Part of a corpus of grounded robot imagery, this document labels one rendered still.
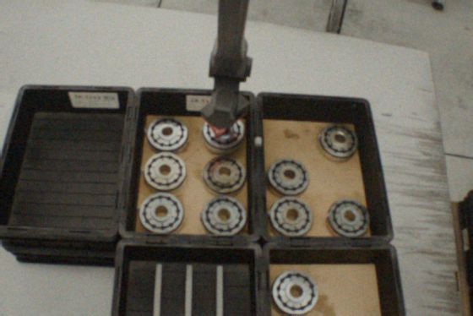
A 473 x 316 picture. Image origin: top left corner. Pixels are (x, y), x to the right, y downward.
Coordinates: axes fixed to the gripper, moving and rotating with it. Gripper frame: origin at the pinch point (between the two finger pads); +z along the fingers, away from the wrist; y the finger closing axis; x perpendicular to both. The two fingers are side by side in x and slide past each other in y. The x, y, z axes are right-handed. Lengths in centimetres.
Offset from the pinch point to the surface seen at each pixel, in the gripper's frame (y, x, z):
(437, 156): 52, -43, 21
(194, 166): -10.4, -0.5, 5.6
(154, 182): -21.3, 1.4, 2.3
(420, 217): 30, -51, 20
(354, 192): 13.8, -33.2, 6.7
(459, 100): 156, -33, 94
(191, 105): -0.8, 11.0, 0.7
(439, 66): 169, -12, 95
